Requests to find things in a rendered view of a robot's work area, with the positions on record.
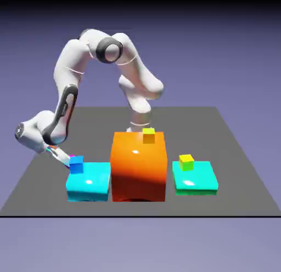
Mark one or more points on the large orange box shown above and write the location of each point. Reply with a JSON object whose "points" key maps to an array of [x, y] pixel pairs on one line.
{"points": [[138, 166]]}

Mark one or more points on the large turquoise box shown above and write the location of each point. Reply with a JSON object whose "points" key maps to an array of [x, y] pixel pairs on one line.
{"points": [[195, 177]]}

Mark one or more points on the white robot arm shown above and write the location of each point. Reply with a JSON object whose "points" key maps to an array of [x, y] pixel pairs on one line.
{"points": [[65, 63]]}

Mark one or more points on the small yellow cube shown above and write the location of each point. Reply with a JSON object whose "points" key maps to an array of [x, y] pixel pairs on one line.
{"points": [[148, 136]]}

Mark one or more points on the small yellow-green cube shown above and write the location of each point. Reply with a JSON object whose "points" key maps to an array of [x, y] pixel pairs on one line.
{"points": [[186, 162]]}

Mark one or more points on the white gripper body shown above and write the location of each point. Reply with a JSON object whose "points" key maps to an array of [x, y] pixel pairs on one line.
{"points": [[60, 156]]}

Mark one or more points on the small blue cube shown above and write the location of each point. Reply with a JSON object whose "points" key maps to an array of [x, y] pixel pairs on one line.
{"points": [[76, 165]]}

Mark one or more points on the large cyan box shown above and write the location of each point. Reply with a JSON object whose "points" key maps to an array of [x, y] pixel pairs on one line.
{"points": [[89, 181]]}

